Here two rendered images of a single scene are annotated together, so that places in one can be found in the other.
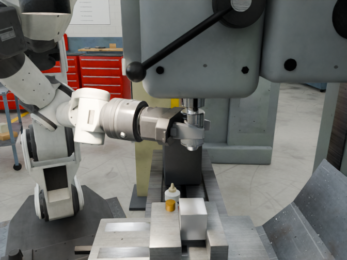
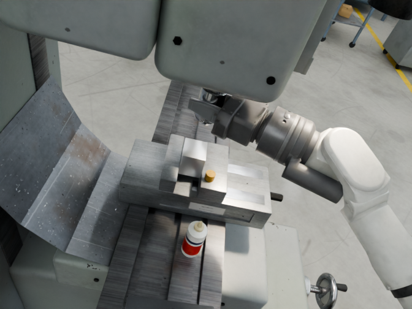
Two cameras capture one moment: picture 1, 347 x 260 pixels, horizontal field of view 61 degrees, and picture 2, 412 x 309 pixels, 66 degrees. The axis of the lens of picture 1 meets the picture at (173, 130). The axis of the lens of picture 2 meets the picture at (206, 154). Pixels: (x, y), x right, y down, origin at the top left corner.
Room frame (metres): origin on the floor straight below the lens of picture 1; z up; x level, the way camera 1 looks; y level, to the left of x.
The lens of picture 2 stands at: (1.04, -0.07, 1.56)
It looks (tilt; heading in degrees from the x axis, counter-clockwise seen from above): 43 degrees down; 174
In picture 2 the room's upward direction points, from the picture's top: 18 degrees clockwise
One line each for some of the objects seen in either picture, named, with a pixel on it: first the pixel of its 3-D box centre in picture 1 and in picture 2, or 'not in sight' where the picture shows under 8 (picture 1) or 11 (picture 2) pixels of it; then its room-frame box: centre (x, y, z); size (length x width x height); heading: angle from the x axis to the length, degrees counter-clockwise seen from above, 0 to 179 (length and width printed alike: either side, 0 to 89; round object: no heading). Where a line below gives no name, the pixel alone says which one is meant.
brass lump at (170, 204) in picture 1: (170, 205); (209, 176); (0.57, 0.01, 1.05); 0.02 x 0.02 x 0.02
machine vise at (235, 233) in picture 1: (177, 243); (199, 178); (0.52, -0.01, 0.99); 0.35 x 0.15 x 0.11; 92
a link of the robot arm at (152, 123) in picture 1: (150, 123); (255, 125); (0.59, 0.05, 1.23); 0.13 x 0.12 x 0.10; 161
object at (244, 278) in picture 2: not in sight; (171, 231); (0.56, -0.04, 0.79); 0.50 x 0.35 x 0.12; 91
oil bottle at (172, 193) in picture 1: (172, 201); (195, 236); (0.68, 0.00, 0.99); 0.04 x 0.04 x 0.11
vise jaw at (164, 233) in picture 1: (164, 229); (213, 170); (0.52, 0.02, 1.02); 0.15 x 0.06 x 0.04; 2
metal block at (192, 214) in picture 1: (192, 218); (192, 157); (0.52, -0.04, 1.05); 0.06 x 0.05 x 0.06; 2
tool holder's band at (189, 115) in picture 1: (192, 113); (214, 89); (0.56, -0.04, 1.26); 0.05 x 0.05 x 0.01
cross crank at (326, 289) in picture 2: not in sight; (315, 289); (0.55, 0.46, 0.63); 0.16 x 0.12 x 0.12; 91
